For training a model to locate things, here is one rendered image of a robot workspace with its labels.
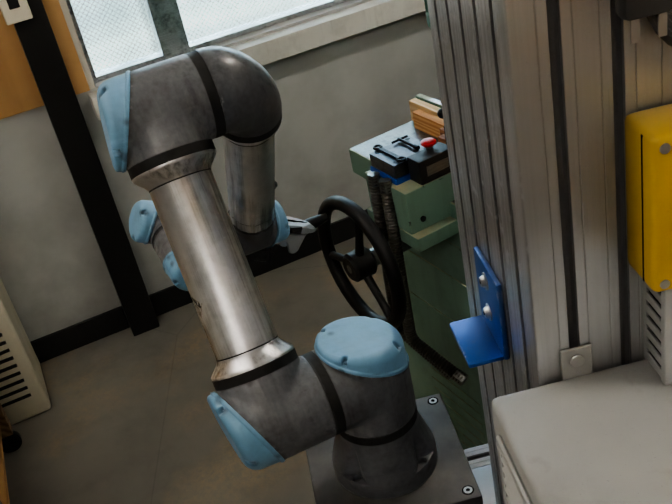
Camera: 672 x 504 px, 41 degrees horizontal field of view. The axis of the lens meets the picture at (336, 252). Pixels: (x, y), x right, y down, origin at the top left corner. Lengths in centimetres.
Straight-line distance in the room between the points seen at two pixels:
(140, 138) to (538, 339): 59
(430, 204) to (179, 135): 70
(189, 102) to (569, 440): 65
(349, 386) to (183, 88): 43
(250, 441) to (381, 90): 230
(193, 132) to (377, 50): 214
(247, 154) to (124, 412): 175
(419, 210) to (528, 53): 108
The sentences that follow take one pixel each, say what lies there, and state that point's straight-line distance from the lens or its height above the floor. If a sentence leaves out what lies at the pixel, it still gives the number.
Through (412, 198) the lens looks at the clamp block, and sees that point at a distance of 169.
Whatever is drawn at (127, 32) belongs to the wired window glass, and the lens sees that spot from 303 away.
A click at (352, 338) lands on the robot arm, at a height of 105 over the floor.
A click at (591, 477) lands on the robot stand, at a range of 73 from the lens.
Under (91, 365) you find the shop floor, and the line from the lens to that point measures 321.
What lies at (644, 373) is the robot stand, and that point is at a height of 123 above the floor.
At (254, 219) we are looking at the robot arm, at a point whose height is 108.
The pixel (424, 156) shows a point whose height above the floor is 101.
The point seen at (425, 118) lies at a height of 94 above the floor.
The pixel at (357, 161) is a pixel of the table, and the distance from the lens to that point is 202.
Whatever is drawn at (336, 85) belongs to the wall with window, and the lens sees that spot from 323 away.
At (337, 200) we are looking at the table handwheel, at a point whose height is 95.
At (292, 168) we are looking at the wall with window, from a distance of 326.
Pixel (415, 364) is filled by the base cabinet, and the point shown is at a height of 35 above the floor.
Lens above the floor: 176
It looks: 31 degrees down
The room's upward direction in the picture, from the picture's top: 13 degrees counter-clockwise
